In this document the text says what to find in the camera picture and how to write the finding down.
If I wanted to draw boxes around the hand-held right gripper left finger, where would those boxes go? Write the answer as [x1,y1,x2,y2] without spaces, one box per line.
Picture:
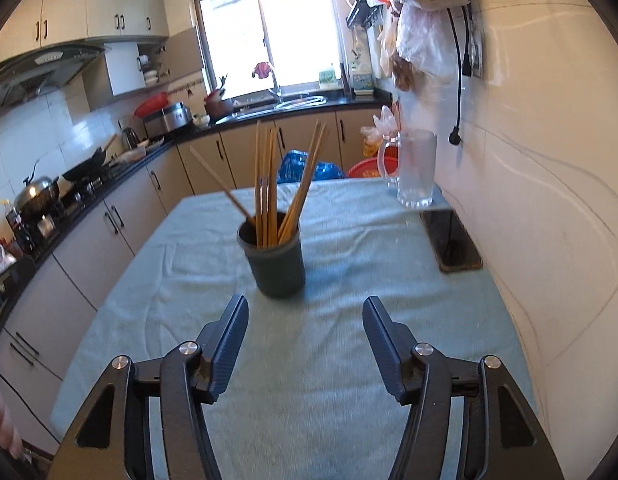
[48,294,250,480]

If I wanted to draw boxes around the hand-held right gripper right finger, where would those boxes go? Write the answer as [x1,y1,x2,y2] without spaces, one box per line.
[363,296,565,480]

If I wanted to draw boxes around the dark grey cup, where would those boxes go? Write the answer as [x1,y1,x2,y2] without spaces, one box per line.
[237,212,306,299]

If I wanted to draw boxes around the bundle of chopsticks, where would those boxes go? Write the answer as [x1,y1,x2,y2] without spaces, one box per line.
[254,119,330,248]

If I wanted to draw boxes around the wooden chopstick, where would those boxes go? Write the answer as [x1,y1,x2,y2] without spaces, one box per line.
[189,146,257,226]

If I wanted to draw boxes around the person's left hand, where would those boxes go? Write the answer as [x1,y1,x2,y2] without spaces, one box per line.
[0,370,24,461]

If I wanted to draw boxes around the light blue table towel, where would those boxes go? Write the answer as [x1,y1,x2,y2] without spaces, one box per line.
[49,177,540,480]

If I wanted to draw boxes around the black phone in brown case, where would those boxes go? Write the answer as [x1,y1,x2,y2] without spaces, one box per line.
[420,208,484,274]

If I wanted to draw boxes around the beige base cabinets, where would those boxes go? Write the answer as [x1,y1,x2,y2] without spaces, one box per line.
[0,107,390,456]

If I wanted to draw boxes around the clear glass mug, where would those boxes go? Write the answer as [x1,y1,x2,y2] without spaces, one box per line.
[377,129,438,209]

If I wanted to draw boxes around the red plastic basin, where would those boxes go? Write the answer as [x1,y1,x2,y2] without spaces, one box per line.
[346,156,400,180]

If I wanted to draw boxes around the blue plastic bag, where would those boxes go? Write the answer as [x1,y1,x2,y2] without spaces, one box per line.
[276,150,347,184]

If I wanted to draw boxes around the black kitchen countertop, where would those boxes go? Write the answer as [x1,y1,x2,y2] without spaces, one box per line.
[0,91,392,331]

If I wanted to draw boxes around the plastic bag with orange contents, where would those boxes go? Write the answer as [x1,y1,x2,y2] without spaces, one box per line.
[360,105,402,160]

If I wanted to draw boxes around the black wok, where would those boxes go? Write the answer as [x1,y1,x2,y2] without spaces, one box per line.
[62,135,120,183]

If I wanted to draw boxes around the silver rice cooker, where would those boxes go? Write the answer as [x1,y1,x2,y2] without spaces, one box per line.
[141,101,192,138]

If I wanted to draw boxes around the dark red clay pot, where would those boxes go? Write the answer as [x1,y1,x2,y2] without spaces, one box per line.
[203,87,235,120]

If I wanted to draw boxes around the dark jar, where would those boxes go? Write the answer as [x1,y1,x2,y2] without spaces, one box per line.
[6,207,37,256]

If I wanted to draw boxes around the silver pot with lid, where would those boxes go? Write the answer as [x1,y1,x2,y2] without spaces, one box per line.
[13,160,60,211]

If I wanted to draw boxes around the steel kitchen sink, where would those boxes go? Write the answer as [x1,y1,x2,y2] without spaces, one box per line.
[234,95,330,118]

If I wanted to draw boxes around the red bowl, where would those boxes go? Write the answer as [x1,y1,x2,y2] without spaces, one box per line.
[134,92,170,117]

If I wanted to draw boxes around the chrome sink faucet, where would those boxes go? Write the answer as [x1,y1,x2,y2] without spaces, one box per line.
[266,62,285,106]

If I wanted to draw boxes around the pale carton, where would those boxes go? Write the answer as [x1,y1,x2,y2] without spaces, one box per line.
[350,60,375,97]

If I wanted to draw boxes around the green and white box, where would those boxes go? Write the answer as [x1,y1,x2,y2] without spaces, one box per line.
[318,64,342,91]

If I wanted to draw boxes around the kitchen window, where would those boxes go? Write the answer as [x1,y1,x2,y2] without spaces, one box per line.
[189,0,352,101]

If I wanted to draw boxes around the steel range hood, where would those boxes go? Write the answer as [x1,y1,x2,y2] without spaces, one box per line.
[0,44,110,121]

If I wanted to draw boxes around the black hanging rack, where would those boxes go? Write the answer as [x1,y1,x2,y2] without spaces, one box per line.
[345,0,390,28]

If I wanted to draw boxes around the beige upper cabinets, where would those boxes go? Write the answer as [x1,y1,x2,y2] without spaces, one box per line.
[0,0,170,68]

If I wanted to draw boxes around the black power cable with plug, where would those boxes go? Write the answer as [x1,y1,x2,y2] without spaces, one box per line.
[446,5,477,148]

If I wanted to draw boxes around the wall dish rack with bowls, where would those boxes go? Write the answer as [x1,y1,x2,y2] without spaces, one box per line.
[138,47,167,88]

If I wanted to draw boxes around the small white wall cabinet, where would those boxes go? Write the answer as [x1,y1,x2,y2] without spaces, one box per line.
[105,42,150,97]

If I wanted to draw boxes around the wall power outlet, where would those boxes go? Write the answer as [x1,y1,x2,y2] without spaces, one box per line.
[469,10,490,80]

